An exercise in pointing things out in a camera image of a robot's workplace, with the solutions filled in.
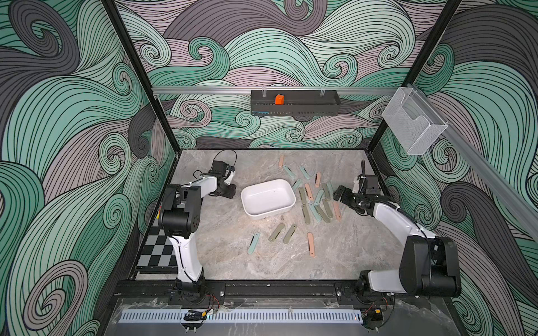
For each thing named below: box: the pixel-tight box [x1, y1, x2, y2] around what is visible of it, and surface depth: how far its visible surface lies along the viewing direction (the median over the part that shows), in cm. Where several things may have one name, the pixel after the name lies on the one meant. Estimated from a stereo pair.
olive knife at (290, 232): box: [283, 224, 297, 245], surface depth 89 cm
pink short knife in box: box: [315, 171, 322, 189], surface depth 109 cm
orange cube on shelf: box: [275, 93, 286, 105], surface depth 92 cm
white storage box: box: [240, 179, 297, 220], surface depth 100 cm
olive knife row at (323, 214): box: [314, 205, 332, 224], surface depth 97 cm
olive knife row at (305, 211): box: [301, 197, 312, 225], surface depth 97 cm
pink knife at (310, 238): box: [306, 232, 316, 258], surface depth 87 cm
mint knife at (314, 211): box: [308, 203, 323, 222], surface depth 97 cm
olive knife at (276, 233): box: [268, 223, 286, 243], surface depth 89 cm
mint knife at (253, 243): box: [247, 232, 260, 255], surface depth 87 cm
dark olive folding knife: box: [322, 182, 330, 200], surface depth 105 cm
